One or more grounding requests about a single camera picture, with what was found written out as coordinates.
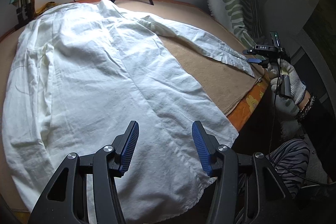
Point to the right hand in white glove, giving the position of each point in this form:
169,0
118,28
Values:
299,95

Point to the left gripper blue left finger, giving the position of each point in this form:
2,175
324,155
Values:
128,143

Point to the white shirt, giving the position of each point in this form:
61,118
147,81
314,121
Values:
105,98

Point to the green striped white pillow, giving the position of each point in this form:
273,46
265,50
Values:
241,18

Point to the striped trouser leg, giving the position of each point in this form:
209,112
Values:
290,160

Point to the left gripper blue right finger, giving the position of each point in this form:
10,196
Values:
205,149

